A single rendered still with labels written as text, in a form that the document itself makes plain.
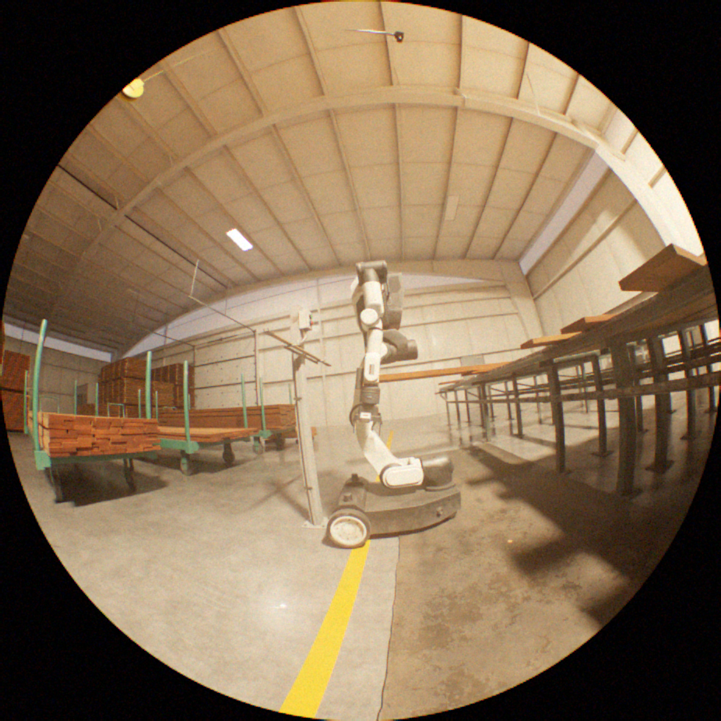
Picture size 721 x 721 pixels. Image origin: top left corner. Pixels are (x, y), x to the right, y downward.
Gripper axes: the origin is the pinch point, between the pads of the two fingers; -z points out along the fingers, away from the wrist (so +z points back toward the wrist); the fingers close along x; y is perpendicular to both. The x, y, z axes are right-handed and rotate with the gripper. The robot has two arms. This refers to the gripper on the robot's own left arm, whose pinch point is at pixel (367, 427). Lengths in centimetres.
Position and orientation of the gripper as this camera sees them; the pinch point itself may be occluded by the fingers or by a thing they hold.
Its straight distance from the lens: 107.1
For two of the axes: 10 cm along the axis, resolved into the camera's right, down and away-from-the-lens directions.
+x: -9.9, -0.8, 0.9
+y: -0.7, -1.8, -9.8
